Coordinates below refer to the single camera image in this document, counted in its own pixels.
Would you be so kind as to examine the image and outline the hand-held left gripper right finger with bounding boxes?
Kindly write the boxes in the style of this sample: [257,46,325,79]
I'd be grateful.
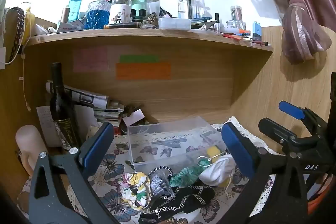
[217,122,308,224]

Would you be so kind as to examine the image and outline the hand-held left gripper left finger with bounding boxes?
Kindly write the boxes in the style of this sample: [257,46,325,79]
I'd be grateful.
[28,122,121,224]

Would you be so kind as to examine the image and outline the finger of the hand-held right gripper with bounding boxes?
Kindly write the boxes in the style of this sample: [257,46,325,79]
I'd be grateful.
[259,117,298,142]
[279,101,328,134]

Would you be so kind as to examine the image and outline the yellow scrunchie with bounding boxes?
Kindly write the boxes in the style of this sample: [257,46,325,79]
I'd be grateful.
[206,146,225,161]

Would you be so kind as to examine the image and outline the white cloth pouch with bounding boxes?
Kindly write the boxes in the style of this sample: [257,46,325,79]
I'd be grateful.
[199,154,235,186]

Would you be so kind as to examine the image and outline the green scrunchie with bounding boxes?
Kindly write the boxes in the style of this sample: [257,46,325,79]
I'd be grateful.
[169,166,202,188]

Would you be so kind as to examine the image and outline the floral scrunchie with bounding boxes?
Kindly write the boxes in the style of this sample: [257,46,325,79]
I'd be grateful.
[121,172,151,211]

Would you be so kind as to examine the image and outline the black chain headband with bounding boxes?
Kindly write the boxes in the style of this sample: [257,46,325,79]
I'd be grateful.
[139,185,216,224]

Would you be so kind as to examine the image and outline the clear plastic container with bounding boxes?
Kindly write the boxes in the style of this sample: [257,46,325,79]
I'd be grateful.
[127,116,227,171]

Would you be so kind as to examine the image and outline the grey glitter scrunchie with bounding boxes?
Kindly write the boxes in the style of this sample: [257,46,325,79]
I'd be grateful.
[148,166,176,199]

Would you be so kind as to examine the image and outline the butterfly print tablecloth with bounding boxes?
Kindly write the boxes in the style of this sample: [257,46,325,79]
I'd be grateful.
[66,116,284,224]

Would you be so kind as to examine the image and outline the stack of booklets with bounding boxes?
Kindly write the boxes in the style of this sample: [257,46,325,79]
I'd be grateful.
[94,99,125,123]

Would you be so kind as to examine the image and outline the white paper card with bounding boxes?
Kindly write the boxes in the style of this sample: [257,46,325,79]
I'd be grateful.
[123,109,145,126]

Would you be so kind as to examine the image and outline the rolled newspapers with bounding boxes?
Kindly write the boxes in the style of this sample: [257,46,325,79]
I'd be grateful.
[45,80,109,109]

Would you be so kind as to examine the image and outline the dark wine bottle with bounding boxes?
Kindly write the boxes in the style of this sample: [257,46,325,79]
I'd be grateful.
[49,62,79,151]

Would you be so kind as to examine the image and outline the beige cylinder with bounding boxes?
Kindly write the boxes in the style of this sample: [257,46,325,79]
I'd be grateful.
[15,125,49,177]

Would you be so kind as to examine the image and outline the pink sticky note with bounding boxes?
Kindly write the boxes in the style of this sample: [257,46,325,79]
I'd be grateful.
[73,46,108,73]

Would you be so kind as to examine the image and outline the orange sticky note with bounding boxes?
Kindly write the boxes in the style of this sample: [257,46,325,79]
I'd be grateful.
[115,63,172,80]

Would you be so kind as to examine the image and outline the pink striped curtain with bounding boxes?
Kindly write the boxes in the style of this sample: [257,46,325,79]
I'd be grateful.
[228,0,333,65]

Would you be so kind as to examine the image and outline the red scissors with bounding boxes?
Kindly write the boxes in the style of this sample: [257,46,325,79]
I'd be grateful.
[223,33,244,41]

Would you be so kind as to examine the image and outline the green sticky note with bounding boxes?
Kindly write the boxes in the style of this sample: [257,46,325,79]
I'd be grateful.
[119,55,159,63]

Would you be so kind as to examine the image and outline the glass glitter jar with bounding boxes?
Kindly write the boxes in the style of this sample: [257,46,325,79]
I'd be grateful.
[230,6,243,22]

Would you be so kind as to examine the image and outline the wooden shelf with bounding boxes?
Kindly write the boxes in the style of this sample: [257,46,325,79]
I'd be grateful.
[25,27,273,52]

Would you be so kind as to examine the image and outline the black pen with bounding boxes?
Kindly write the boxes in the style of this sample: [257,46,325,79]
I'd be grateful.
[104,22,142,29]

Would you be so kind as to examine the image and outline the glass bottle with blue beads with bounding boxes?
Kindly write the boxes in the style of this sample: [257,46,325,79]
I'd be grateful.
[87,0,111,30]

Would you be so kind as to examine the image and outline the brown makeup tube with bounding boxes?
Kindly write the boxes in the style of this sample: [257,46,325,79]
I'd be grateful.
[61,5,69,24]

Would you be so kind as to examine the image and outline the yellow hanging item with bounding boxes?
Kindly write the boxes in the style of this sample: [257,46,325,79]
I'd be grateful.
[25,11,36,45]

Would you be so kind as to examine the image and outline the light blue liquid bottle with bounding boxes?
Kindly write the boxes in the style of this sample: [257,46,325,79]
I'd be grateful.
[69,0,83,24]

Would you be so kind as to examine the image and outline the patterned hanging headband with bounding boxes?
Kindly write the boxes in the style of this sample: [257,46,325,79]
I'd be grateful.
[6,7,26,65]

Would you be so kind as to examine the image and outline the small clear plastic box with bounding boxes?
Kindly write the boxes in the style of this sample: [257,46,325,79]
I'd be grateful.
[158,17,191,30]

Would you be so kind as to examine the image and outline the clear acrylic organizer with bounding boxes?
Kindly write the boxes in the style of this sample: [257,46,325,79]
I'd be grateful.
[178,0,206,20]

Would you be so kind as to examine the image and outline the clear bottle silver cap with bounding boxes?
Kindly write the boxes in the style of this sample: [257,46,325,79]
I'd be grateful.
[145,0,161,16]

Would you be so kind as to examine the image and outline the white earphone cable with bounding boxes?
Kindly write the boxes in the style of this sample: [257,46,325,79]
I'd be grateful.
[21,46,31,112]

